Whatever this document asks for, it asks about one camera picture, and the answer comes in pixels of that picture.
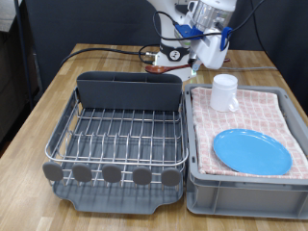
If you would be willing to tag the grey plastic crate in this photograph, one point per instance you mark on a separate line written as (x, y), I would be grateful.
(240, 199)

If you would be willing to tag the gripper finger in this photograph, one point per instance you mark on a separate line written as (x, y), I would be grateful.
(196, 65)
(192, 57)

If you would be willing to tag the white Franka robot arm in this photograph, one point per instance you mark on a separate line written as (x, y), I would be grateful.
(170, 32)

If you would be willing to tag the brown wooden spoon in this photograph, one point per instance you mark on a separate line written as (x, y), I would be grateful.
(155, 69)

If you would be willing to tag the blue plate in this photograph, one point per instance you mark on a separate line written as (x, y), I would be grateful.
(253, 152)

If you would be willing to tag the pink checked towel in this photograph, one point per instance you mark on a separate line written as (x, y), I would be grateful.
(256, 109)

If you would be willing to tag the dark metal pole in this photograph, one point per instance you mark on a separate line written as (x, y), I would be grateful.
(23, 48)

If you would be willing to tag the dark grey backdrop curtain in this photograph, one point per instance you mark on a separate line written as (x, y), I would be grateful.
(48, 32)

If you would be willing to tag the wrist camera on blue mount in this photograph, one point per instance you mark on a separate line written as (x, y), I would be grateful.
(184, 30)

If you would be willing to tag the white plastic mug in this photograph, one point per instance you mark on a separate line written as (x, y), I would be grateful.
(223, 93)

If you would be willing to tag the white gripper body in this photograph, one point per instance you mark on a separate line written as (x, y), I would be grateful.
(210, 51)

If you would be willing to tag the dark grey utensil caddy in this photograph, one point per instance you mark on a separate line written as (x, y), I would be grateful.
(128, 94)

